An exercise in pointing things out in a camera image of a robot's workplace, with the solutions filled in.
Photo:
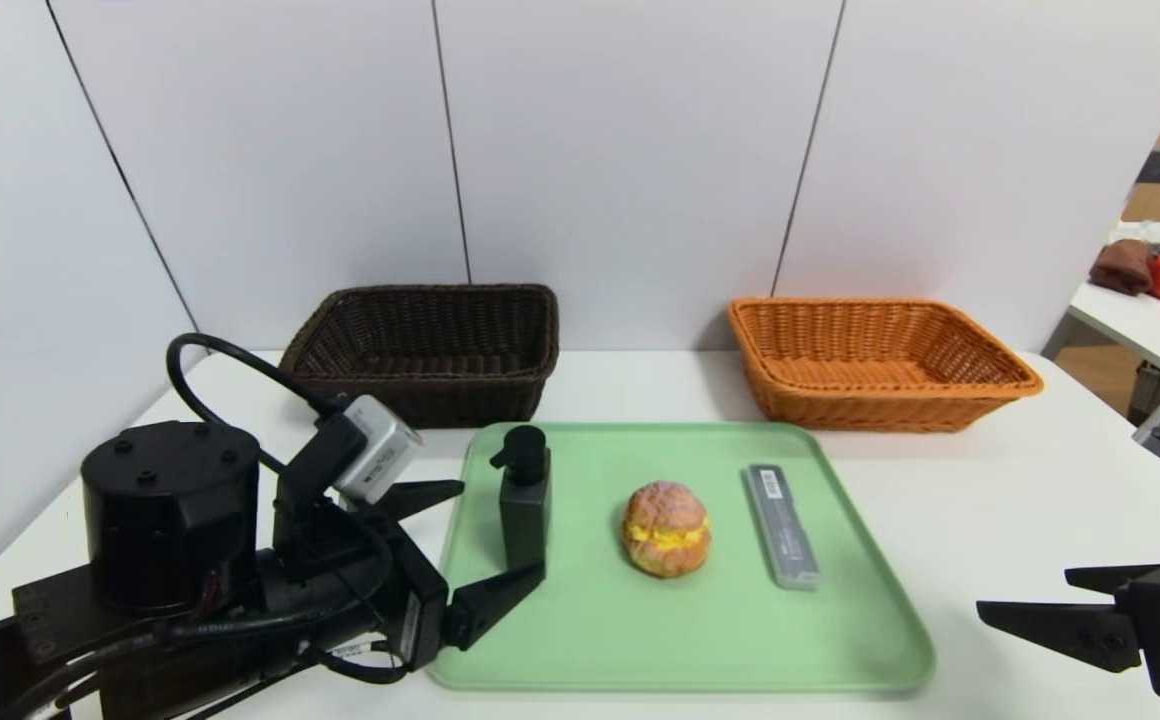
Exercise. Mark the cream bread bun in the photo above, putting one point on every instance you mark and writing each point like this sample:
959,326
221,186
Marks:
666,530

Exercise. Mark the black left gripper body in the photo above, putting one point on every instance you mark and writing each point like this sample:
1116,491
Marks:
418,603

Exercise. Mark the dark brown wicker basket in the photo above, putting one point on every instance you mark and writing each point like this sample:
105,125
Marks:
420,395

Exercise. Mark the grey translucent plastic case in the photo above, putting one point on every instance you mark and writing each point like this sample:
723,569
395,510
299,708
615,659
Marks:
782,525

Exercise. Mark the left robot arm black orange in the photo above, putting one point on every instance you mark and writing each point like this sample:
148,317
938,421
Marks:
165,510

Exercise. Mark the brown folded cloth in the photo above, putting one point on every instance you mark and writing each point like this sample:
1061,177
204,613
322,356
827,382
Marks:
1122,267

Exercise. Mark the white crumpled cloth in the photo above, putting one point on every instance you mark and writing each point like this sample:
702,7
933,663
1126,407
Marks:
1158,236

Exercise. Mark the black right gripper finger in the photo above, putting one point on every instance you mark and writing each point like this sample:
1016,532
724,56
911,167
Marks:
1105,578
1070,630

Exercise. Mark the orange wicker basket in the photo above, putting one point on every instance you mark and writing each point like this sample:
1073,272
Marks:
870,400

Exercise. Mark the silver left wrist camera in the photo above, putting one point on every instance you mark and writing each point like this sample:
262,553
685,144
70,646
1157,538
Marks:
380,450

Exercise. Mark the light green plastic tray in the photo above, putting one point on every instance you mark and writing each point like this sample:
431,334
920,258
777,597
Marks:
640,630

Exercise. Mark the black pump bottle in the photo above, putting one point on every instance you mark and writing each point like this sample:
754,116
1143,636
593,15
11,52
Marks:
525,520

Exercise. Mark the white side table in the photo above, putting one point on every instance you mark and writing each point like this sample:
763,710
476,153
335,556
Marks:
1150,330

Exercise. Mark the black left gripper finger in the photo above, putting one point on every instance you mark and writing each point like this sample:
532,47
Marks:
485,605
415,497

